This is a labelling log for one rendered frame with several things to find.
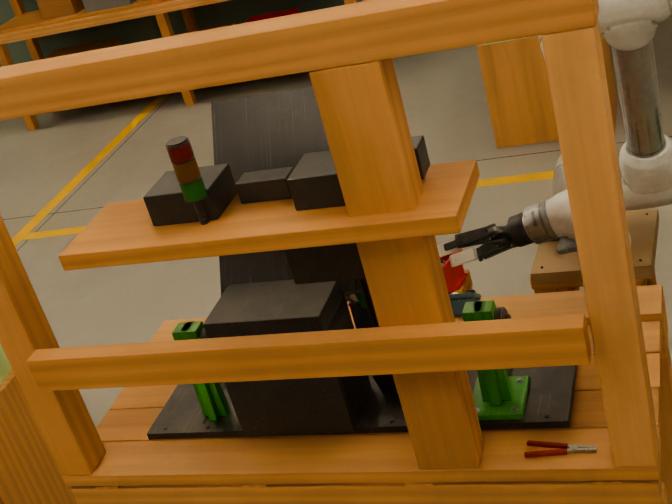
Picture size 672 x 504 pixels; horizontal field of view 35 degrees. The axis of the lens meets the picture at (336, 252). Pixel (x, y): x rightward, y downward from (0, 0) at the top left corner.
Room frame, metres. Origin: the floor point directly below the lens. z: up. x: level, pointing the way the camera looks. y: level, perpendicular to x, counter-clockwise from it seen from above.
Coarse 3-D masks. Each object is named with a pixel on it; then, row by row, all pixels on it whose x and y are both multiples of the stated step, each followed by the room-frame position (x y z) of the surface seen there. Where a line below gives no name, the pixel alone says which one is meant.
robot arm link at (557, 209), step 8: (560, 192) 2.12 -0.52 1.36; (552, 200) 2.11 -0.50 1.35; (560, 200) 2.09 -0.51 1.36; (568, 200) 2.07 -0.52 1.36; (552, 208) 2.09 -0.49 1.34; (560, 208) 2.07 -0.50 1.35; (568, 208) 2.06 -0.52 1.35; (552, 216) 2.08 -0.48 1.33; (560, 216) 2.06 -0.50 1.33; (568, 216) 2.05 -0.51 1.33; (552, 224) 2.07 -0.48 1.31; (560, 224) 2.06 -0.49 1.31; (568, 224) 2.05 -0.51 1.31; (560, 232) 2.07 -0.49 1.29; (568, 232) 2.06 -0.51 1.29
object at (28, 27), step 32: (64, 0) 8.36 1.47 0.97; (96, 0) 8.22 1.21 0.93; (128, 0) 8.10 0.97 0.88; (160, 0) 7.99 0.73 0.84; (192, 0) 7.84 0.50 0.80; (224, 0) 7.75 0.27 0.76; (352, 0) 7.43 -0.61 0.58; (0, 32) 8.54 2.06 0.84; (32, 32) 8.38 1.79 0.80; (192, 96) 8.01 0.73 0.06; (32, 128) 8.56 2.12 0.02
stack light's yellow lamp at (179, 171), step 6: (192, 162) 2.08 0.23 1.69; (174, 168) 2.08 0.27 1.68; (180, 168) 2.07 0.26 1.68; (186, 168) 2.07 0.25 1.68; (192, 168) 2.08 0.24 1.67; (198, 168) 2.09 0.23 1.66; (180, 174) 2.07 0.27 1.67; (186, 174) 2.07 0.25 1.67; (192, 174) 2.07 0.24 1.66; (198, 174) 2.08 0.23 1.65; (180, 180) 2.08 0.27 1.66; (186, 180) 2.07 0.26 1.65; (192, 180) 2.07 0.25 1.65
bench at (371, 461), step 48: (576, 384) 2.06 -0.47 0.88; (144, 432) 2.39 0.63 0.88; (528, 432) 1.94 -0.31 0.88; (576, 432) 1.89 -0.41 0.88; (96, 480) 2.26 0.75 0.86; (144, 480) 2.20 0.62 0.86; (192, 480) 2.15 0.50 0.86; (240, 480) 2.10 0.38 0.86; (288, 480) 2.05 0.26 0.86; (336, 480) 2.00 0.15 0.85; (384, 480) 1.95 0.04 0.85; (432, 480) 1.91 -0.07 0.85; (480, 480) 1.86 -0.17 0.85; (528, 480) 1.82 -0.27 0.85; (576, 480) 1.78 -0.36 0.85; (624, 480) 1.75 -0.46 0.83
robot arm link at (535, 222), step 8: (528, 208) 2.14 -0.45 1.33; (536, 208) 2.12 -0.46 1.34; (544, 208) 2.11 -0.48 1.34; (528, 216) 2.12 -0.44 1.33; (536, 216) 2.10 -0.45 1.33; (544, 216) 2.09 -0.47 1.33; (528, 224) 2.10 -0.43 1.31; (536, 224) 2.09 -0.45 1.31; (544, 224) 2.08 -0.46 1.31; (528, 232) 2.10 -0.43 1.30; (536, 232) 2.09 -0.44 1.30; (544, 232) 2.08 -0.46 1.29; (552, 232) 2.08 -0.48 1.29; (536, 240) 2.09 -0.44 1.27; (544, 240) 2.09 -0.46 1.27
